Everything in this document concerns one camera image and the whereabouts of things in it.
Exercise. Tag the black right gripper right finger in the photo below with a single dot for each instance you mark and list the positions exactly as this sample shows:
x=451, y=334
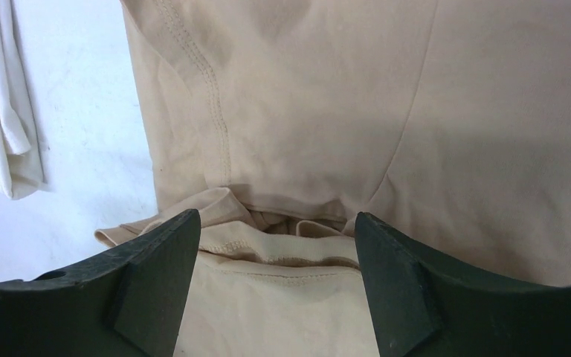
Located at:
x=424, y=302

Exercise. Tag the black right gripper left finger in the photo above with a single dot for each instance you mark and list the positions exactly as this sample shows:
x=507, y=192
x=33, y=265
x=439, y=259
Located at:
x=126, y=301

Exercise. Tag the tan beige t shirt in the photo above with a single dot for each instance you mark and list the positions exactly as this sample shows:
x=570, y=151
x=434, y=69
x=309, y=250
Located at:
x=281, y=121

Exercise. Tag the folded cream t shirt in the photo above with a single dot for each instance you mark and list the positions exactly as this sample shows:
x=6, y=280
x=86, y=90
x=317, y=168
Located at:
x=20, y=163

